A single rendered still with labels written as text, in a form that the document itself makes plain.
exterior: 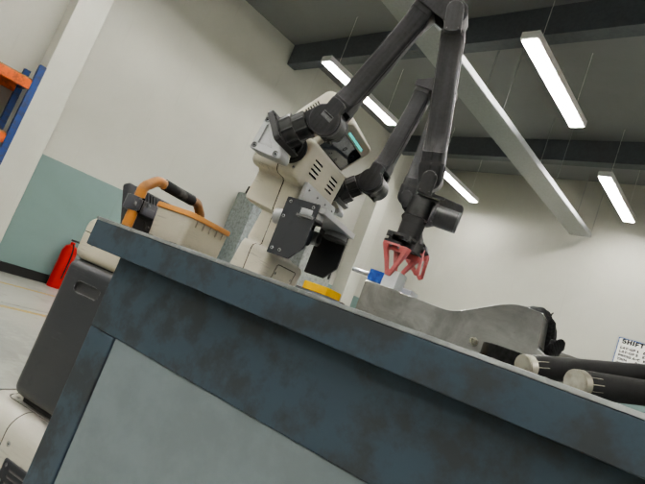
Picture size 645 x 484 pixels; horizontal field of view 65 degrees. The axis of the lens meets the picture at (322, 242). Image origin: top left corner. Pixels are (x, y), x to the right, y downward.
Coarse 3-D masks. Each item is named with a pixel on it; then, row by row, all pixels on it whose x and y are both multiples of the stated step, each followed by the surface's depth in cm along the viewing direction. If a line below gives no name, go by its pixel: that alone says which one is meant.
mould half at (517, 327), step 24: (384, 288) 112; (384, 312) 110; (408, 312) 107; (432, 312) 105; (456, 312) 102; (480, 312) 100; (504, 312) 98; (528, 312) 96; (456, 336) 101; (480, 336) 99; (504, 336) 97; (528, 336) 95
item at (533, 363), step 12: (516, 360) 62; (528, 360) 60; (540, 360) 61; (552, 360) 62; (564, 360) 63; (576, 360) 64; (588, 360) 65; (600, 360) 66; (540, 372) 60; (552, 372) 61; (564, 372) 62; (600, 372) 64; (612, 372) 65; (624, 372) 66; (636, 372) 67
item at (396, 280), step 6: (354, 270) 125; (360, 270) 125; (372, 270) 121; (372, 276) 121; (378, 276) 120; (384, 276) 119; (390, 276) 118; (396, 276) 117; (402, 276) 119; (378, 282) 120; (384, 282) 118; (390, 282) 118; (396, 282) 117; (402, 282) 120; (396, 288) 118; (402, 288) 121
